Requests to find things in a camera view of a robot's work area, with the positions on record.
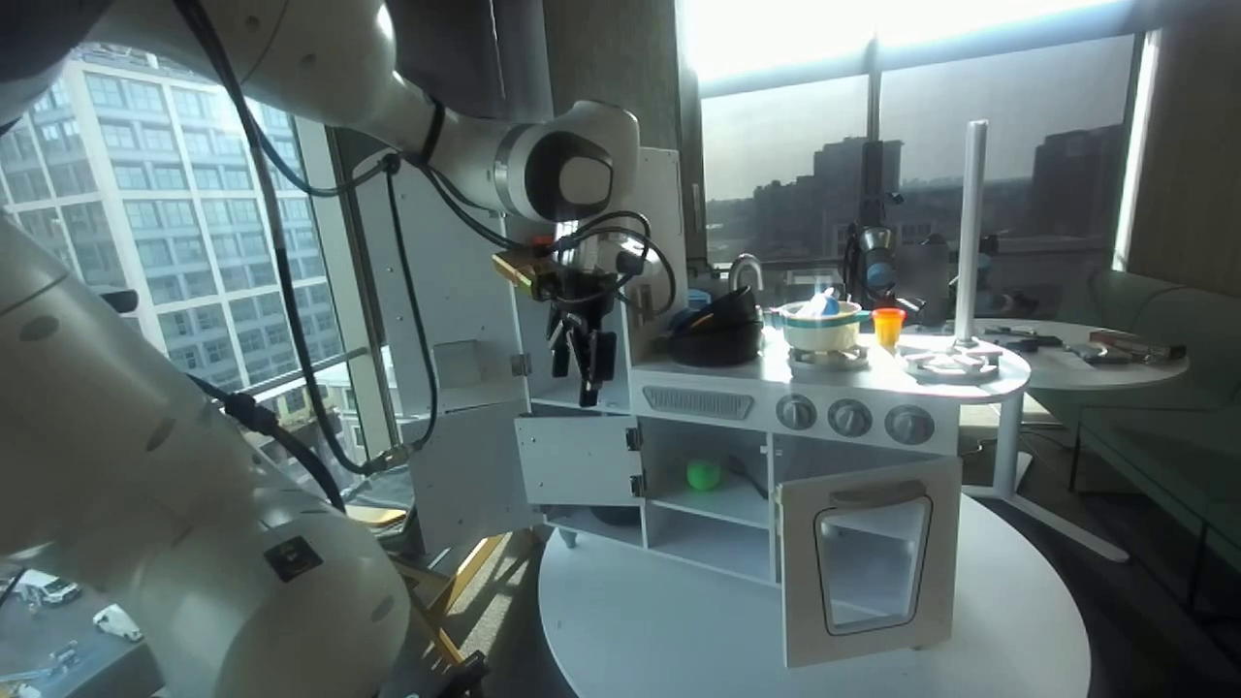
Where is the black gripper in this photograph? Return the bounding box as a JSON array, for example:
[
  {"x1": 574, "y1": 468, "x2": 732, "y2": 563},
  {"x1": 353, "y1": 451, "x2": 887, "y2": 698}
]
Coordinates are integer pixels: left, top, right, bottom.
[{"x1": 549, "y1": 291, "x2": 626, "y2": 412}]

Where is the white oven door with window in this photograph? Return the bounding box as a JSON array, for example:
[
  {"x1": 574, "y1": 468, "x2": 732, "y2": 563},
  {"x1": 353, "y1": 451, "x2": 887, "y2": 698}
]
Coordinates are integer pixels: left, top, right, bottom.
[{"x1": 771, "y1": 451, "x2": 966, "y2": 672}]

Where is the white large fridge door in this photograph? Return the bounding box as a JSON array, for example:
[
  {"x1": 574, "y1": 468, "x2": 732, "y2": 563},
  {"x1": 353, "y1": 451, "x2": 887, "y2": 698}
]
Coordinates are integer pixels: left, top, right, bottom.
[{"x1": 383, "y1": 160, "x2": 527, "y2": 430}]

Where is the black toy pot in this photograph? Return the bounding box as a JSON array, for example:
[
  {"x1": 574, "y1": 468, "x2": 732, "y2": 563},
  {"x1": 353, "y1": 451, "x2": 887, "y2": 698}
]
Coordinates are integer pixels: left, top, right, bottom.
[{"x1": 670, "y1": 284, "x2": 770, "y2": 368}]

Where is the silver toy faucet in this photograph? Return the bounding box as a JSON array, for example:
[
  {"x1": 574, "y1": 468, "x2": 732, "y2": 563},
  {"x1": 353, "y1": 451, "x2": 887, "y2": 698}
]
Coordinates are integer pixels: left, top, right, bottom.
[{"x1": 731, "y1": 247, "x2": 770, "y2": 301}]

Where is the white toy kitchen body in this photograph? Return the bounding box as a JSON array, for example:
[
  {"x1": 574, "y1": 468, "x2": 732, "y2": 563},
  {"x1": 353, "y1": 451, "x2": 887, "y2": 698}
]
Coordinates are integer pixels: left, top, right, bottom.
[{"x1": 507, "y1": 139, "x2": 1037, "y2": 598}]

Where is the grey oven knob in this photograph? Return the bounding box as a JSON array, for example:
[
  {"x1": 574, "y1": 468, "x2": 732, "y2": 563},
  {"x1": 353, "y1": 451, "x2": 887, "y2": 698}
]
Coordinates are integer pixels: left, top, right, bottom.
[
  {"x1": 886, "y1": 402, "x2": 938, "y2": 451},
  {"x1": 826, "y1": 395, "x2": 876, "y2": 441},
  {"x1": 777, "y1": 390, "x2": 821, "y2": 434}
]

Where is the white toy stove pot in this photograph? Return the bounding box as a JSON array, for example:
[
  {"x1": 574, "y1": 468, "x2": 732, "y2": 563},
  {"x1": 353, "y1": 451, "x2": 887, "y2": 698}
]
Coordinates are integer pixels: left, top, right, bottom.
[{"x1": 770, "y1": 288, "x2": 873, "y2": 360}]

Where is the yellow wooden stand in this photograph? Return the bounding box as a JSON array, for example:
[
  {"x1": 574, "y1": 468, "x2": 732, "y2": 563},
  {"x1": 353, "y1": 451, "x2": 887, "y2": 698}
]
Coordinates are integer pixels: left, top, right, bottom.
[{"x1": 418, "y1": 522, "x2": 521, "y2": 672}]

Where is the white round table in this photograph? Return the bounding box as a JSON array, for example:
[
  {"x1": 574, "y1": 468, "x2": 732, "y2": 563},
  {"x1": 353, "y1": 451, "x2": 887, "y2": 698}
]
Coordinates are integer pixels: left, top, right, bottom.
[{"x1": 536, "y1": 496, "x2": 1098, "y2": 698}]

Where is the small orange cup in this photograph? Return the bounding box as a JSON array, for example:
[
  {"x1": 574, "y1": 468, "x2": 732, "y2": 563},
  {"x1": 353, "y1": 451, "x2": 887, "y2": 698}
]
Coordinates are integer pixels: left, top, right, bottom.
[{"x1": 869, "y1": 301, "x2": 908, "y2": 355}]

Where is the grey toy plate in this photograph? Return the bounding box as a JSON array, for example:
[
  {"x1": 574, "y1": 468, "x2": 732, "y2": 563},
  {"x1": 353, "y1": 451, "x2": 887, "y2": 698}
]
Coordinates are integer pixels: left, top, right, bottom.
[{"x1": 904, "y1": 338, "x2": 1007, "y2": 389}]

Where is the white vertical pole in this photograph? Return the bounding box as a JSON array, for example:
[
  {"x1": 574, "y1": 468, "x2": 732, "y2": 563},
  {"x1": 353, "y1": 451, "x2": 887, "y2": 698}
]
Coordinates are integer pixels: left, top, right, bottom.
[{"x1": 953, "y1": 121, "x2": 992, "y2": 349}]

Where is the black tabletop item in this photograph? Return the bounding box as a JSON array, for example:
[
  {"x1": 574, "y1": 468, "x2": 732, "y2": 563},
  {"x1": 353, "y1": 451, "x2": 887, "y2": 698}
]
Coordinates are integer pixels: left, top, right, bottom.
[{"x1": 984, "y1": 325, "x2": 1071, "y2": 355}]

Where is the brown tabletop item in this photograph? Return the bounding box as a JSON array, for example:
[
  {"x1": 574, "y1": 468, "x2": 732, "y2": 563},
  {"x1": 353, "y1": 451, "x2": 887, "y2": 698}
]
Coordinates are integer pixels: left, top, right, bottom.
[{"x1": 1080, "y1": 325, "x2": 1187, "y2": 368}]

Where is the green sofa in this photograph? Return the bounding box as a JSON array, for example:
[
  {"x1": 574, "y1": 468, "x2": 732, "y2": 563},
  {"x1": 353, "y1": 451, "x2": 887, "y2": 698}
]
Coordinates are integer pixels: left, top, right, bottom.
[{"x1": 1033, "y1": 265, "x2": 1241, "y2": 612}]

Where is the short black camera cable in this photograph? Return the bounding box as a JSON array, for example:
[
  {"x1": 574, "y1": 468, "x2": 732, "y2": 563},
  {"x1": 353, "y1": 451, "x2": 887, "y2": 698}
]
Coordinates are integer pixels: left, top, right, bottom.
[{"x1": 422, "y1": 128, "x2": 679, "y2": 319}]

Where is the long black cable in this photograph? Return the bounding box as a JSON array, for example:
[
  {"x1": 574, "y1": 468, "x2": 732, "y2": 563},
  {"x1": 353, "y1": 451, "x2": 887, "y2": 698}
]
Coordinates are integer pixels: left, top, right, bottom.
[{"x1": 170, "y1": 0, "x2": 449, "y2": 479}]

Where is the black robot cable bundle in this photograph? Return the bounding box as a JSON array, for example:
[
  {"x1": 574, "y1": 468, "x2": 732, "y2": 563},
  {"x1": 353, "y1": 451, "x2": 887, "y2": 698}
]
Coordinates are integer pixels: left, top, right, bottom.
[{"x1": 188, "y1": 371, "x2": 353, "y2": 517}]

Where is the black camera on tripod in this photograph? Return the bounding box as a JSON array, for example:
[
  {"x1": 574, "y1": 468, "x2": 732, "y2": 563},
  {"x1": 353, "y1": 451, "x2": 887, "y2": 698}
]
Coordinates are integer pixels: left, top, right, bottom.
[{"x1": 838, "y1": 226, "x2": 962, "y2": 320}]

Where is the white pedestal side table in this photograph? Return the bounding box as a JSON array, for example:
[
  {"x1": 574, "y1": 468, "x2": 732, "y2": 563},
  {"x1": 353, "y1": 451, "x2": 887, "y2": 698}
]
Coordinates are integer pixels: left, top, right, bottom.
[{"x1": 973, "y1": 313, "x2": 1196, "y2": 568}]

